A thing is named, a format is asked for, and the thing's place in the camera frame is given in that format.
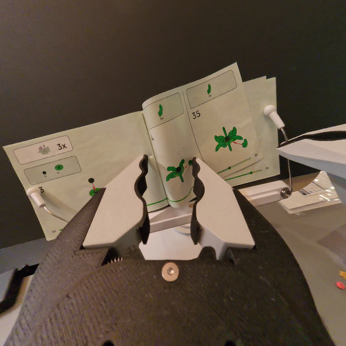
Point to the dark upright panel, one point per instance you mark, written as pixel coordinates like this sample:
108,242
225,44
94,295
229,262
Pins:
81,54

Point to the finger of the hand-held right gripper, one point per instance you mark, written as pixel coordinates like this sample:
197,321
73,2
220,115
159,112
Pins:
332,130
319,156

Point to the small red brick piece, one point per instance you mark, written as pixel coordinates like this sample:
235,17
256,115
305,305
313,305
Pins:
339,284

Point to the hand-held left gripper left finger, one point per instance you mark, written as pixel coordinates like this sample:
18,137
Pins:
113,210

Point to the white book stand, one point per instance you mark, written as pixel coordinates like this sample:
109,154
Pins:
259,193

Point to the clear plastic bag with leaflet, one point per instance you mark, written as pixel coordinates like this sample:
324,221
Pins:
313,192

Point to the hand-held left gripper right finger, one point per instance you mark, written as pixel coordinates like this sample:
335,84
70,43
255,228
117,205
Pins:
224,216

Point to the pale green instruction booklet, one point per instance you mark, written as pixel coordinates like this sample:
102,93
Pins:
108,151

